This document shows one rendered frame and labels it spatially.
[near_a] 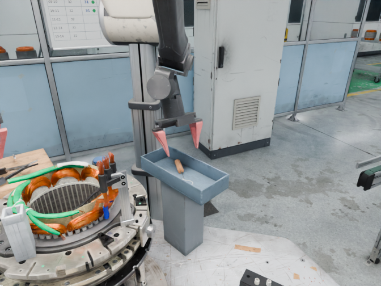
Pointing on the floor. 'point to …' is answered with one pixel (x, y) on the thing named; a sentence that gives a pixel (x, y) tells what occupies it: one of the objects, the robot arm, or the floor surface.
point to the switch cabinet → (237, 72)
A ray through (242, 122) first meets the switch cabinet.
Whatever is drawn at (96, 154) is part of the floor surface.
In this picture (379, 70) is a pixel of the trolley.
